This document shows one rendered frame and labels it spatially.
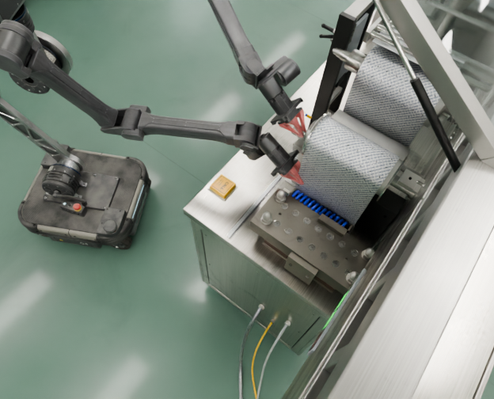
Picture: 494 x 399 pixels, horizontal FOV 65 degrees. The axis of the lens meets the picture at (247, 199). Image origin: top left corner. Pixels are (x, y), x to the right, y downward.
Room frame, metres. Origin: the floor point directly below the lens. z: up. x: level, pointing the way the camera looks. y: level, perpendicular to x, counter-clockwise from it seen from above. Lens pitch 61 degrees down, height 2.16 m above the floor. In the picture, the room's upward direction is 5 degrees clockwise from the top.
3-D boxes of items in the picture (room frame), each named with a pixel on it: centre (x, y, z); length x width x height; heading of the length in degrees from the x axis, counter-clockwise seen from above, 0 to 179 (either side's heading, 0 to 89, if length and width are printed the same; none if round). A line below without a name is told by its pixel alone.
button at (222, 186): (0.74, 0.09, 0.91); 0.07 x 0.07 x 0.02; 57
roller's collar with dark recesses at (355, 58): (0.97, -0.31, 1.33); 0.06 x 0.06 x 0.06; 57
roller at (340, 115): (0.78, -0.36, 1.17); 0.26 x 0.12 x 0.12; 57
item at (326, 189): (0.64, -0.26, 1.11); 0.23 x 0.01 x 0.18; 57
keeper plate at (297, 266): (0.43, -0.19, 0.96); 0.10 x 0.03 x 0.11; 57
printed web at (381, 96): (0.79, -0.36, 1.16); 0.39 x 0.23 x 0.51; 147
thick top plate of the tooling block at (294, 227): (0.51, -0.23, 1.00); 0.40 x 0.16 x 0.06; 57
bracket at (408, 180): (0.59, -0.44, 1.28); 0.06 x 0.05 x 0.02; 57
